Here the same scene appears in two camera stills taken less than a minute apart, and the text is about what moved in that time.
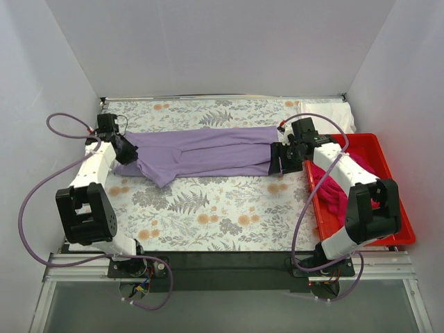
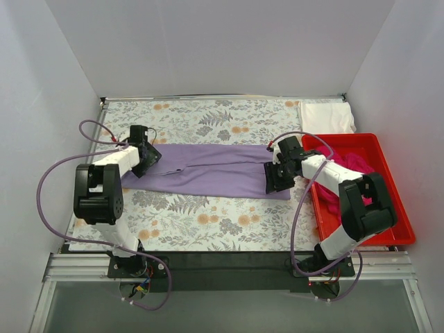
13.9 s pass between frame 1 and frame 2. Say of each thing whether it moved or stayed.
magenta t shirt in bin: stayed
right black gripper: moved
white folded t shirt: stayed
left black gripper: moved
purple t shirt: moved
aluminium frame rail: stayed
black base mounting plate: stayed
